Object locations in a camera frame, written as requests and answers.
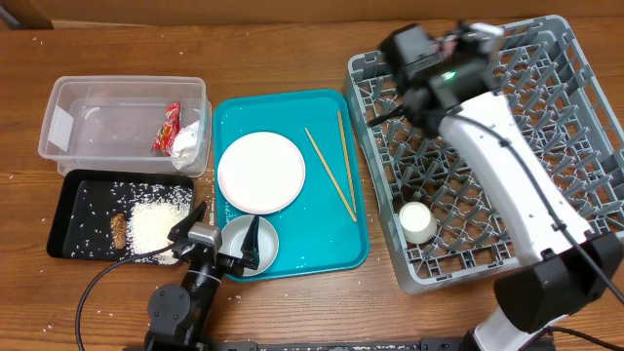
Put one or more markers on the white plastic wrap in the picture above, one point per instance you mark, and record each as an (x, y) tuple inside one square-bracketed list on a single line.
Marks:
[(187, 144)]

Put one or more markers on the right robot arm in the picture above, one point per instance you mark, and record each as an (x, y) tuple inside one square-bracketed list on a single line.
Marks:
[(447, 91)]

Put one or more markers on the grey dishwasher rack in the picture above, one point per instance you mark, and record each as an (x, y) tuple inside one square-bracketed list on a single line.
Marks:
[(559, 107)]

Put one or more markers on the grey bowl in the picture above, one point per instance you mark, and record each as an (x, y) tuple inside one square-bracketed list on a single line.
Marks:
[(233, 234)]

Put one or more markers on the teal plastic tray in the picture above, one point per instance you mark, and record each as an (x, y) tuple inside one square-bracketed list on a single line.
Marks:
[(316, 233)]

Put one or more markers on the large white plate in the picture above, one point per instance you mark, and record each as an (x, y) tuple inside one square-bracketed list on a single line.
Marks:
[(261, 173)]

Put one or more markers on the white cup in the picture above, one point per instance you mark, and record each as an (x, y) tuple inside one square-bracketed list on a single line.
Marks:
[(418, 223)]

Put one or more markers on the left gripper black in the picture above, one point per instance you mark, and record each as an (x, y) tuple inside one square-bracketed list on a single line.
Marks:
[(234, 265)]

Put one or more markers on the pile of rice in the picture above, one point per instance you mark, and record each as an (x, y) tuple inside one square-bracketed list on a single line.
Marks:
[(150, 224)]

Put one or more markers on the wooden chopstick left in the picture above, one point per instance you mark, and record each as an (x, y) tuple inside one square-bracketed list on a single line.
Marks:
[(331, 176)]

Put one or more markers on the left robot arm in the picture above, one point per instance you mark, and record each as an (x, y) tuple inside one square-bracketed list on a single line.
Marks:
[(178, 313)]

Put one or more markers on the black waste tray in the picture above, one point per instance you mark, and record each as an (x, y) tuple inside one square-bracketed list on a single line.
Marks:
[(89, 199)]

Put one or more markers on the brown food scrap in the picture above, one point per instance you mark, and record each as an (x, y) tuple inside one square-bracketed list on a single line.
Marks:
[(118, 225)]

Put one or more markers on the clear plastic bin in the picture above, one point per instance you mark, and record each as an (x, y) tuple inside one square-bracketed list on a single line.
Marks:
[(109, 123)]

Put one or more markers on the red foil snack wrapper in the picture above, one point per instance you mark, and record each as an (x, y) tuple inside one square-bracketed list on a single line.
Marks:
[(168, 132)]

